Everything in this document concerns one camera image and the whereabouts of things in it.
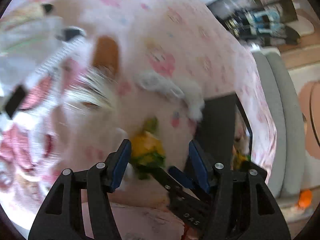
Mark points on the dark glass cabinet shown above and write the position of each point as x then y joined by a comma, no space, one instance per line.
265,22

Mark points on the white fluffy keychain plush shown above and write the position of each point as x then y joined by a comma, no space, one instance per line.
181,88

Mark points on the orange small toy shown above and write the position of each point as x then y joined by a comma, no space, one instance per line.
305,199

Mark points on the black white plush toy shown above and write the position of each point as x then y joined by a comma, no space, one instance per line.
48,8

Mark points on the brown wooden comb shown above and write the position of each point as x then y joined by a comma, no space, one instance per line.
106,56

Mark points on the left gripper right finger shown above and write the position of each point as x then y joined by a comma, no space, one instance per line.
202,165

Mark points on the pink cartoon print blanket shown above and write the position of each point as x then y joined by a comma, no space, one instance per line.
53,156

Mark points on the black storage box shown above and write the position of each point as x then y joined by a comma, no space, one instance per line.
224,128

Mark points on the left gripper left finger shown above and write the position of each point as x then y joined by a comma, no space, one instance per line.
116,163

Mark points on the white feathery tuft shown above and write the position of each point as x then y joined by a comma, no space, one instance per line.
93,89

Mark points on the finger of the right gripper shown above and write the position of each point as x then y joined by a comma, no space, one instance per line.
181,177

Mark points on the green yellow corn toy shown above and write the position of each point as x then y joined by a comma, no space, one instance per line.
238,159
147,149

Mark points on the grey sofa cushion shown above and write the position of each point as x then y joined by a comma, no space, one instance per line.
288,166

